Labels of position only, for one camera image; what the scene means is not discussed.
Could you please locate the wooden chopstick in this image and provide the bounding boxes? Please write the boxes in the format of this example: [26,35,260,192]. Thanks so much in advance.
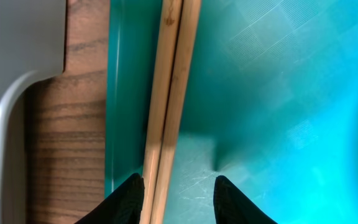
[150,0,201,224]
[140,0,183,224]

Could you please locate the teal plastic serving tray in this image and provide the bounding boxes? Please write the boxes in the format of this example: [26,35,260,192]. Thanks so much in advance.
[104,0,358,224]

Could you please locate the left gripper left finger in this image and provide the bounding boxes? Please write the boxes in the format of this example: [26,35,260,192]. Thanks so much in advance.
[75,173,145,224]

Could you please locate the grey plastic dish rack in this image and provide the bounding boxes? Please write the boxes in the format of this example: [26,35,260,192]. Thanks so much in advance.
[0,0,67,223]

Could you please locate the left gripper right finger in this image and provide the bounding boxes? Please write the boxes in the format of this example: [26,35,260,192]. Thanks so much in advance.
[213,175,277,224]

